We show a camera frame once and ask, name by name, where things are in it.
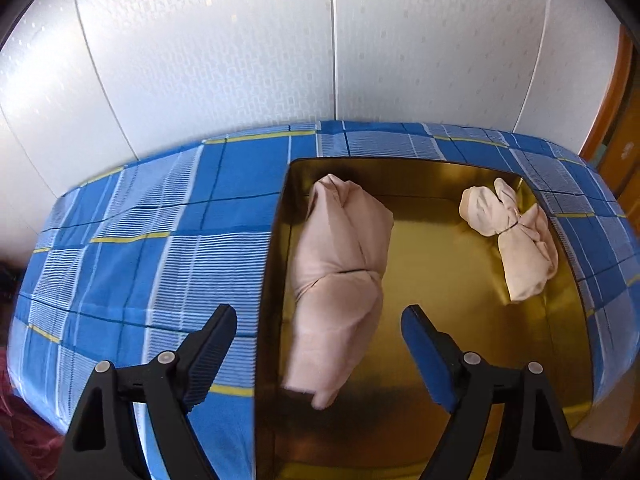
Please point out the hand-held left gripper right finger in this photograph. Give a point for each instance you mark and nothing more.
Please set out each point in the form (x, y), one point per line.
(430, 360)

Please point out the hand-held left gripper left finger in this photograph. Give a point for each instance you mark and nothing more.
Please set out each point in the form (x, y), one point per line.
(212, 355)

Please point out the gold metal tray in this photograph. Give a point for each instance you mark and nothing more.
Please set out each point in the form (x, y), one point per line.
(425, 260)

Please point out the large pink-beige cloth bundle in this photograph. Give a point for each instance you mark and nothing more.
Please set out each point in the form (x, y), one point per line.
(340, 260)

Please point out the small beige cloth bundle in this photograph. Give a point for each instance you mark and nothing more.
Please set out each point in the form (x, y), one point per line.
(525, 255)

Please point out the blue plaid cloth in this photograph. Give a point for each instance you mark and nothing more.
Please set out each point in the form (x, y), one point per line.
(150, 260)

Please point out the dark red cloth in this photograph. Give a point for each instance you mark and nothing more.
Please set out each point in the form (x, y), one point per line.
(25, 435)

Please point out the wooden door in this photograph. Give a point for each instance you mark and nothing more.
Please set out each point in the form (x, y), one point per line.
(625, 160)

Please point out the wooden door frame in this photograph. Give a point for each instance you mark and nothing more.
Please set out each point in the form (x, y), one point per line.
(612, 95)

